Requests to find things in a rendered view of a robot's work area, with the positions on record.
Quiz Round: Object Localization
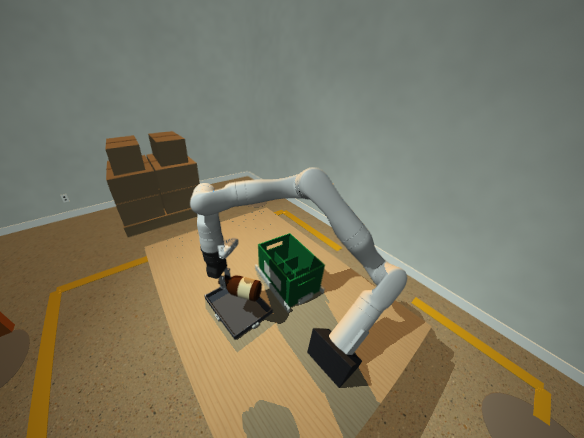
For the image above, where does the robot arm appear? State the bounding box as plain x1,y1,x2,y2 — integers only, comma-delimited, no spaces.
190,168,407,355

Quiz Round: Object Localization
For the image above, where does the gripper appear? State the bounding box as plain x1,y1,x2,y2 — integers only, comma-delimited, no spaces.
199,233,238,290

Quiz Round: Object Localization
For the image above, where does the dark brown bottle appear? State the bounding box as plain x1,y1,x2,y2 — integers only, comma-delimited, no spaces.
225,275,262,301

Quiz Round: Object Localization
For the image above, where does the green plastic crate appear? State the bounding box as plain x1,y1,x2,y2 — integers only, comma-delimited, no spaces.
258,233,325,307

